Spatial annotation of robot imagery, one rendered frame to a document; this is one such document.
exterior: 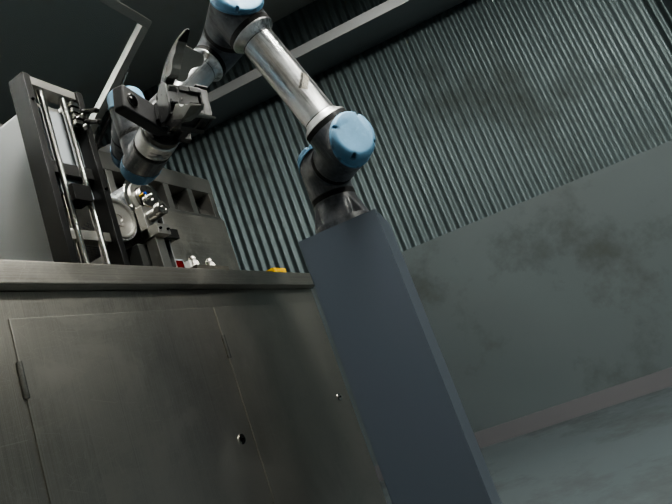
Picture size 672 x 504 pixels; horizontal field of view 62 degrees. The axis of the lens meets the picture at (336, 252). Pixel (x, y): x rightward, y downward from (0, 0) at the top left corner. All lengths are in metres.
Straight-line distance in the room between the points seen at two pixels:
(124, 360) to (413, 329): 0.60
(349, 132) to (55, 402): 0.79
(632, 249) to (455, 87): 1.27
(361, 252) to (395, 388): 0.31
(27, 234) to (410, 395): 0.97
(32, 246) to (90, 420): 0.61
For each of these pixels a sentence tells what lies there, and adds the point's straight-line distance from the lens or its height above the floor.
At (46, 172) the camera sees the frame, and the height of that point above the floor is 1.19.
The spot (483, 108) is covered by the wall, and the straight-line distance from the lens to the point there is 3.28.
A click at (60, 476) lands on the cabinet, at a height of 0.57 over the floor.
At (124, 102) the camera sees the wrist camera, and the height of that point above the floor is 1.10.
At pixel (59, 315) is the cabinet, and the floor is 0.82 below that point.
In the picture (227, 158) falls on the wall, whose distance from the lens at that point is 3.58.
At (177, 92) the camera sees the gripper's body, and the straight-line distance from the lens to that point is 1.05.
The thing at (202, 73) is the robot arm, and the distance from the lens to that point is 1.46.
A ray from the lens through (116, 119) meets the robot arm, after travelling 1.23.
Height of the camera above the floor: 0.56
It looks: 12 degrees up
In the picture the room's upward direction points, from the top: 20 degrees counter-clockwise
